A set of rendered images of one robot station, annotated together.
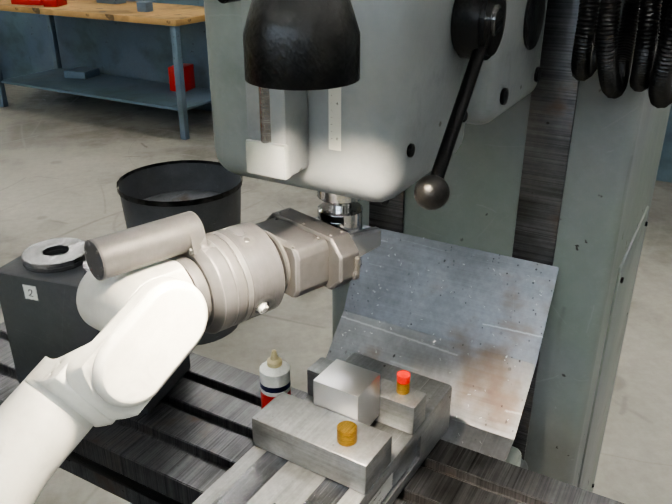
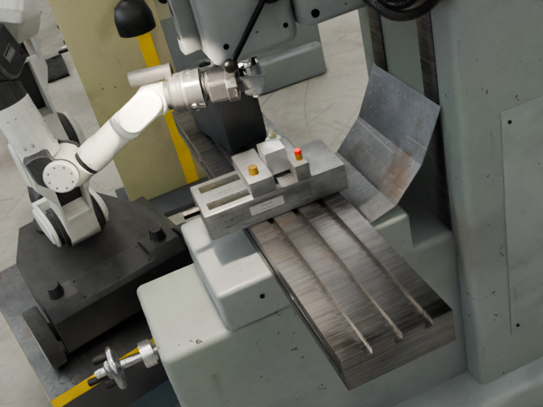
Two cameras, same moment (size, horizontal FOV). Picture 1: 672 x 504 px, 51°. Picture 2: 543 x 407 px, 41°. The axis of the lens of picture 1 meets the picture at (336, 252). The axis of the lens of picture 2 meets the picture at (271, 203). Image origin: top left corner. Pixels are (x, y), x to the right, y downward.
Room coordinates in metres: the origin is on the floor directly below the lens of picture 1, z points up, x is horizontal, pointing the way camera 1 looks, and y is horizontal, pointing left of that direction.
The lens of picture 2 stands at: (-0.34, -1.07, 1.88)
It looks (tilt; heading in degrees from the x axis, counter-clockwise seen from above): 34 degrees down; 48
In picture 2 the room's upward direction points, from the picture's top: 15 degrees counter-clockwise
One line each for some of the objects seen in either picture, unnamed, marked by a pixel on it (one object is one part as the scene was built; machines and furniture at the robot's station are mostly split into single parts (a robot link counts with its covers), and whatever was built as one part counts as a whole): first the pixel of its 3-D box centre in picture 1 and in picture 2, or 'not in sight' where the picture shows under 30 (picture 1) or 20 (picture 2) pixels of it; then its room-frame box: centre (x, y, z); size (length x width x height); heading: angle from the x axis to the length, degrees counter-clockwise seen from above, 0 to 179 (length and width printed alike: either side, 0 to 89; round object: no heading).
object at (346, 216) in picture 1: (340, 210); (248, 65); (0.68, 0.00, 1.26); 0.05 x 0.05 x 0.01
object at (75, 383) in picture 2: not in sight; (123, 322); (0.56, 0.85, 0.20); 0.78 x 0.68 x 0.40; 73
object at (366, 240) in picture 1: (360, 245); (251, 82); (0.66, -0.03, 1.24); 0.06 x 0.02 x 0.03; 133
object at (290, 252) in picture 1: (271, 263); (211, 86); (0.62, 0.06, 1.23); 0.13 x 0.12 x 0.10; 43
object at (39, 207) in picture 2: not in sight; (71, 213); (0.57, 0.88, 0.68); 0.21 x 0.20 x 0.13; 73
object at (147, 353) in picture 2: not in sight; (129, 361); (0.25, 0.24, 0.62); 0.16 x 0.12 x 0.12; 151
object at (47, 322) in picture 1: (96, 318); (221, 101); (0.88, 0.34, 1.02); 0.22 x 0.12 x 0.20; 71
